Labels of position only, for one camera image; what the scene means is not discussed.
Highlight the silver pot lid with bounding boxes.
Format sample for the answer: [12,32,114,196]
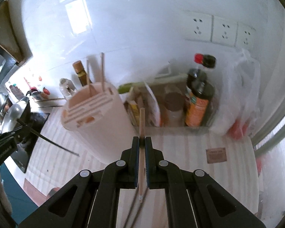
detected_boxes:
[1,97,30,134]

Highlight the grey storage tray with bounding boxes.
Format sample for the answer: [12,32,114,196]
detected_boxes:
[123,73,219,129]

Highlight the clear plastic bag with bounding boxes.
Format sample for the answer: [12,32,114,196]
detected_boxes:
[210,48,262,139]

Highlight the dark bottle with orange label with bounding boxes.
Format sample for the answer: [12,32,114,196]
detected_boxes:
[184,68,215,128]

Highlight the brown glass bottle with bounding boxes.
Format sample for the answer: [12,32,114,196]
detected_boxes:
[72,60,93,87]

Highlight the beige plastic utensil holder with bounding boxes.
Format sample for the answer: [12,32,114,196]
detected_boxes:
[60,82,139,165]

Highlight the striped table mat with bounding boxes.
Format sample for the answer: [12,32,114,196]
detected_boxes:
[23,109,260,228]

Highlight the red items in bag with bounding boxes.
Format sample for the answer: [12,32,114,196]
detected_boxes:
[227,121,248,139]

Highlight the grey window frame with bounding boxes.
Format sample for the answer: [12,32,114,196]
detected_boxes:
[254,109,285,150]

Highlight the red-capped dark bottle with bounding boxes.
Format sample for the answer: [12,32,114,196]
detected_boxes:
[193,53,217,70]

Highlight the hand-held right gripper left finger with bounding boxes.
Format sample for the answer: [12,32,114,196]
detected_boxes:
[19,136,140,228]

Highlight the jar with brown lid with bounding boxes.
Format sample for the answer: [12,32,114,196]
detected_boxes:
[162,91,186,127]

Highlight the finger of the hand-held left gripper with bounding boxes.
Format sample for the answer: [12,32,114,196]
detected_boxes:
[1,124,32,141]

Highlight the light wooden chopstick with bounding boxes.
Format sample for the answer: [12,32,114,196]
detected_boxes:
[138,108,145,203]

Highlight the black stove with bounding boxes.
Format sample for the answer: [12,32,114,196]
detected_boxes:
[10,111,51,174]

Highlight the white packet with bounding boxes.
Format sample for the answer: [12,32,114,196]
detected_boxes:
[142,83,161,127]

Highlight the wooden wall cabinet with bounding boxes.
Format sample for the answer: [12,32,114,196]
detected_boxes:
[0,0,33,67]

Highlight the dark chopstick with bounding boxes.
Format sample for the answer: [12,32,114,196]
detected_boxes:
[131,189,148,228]

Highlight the green vegetable stalk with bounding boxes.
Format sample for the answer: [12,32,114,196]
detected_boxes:
[117,82,146,94]

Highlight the black chopstick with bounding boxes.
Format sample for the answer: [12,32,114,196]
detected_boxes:
[16,118,80,157]

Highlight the yellow packet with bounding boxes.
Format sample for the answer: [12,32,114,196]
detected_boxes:
[128,100,140,124]

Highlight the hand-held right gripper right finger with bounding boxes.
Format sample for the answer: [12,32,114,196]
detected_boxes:
[144,136,266,228]

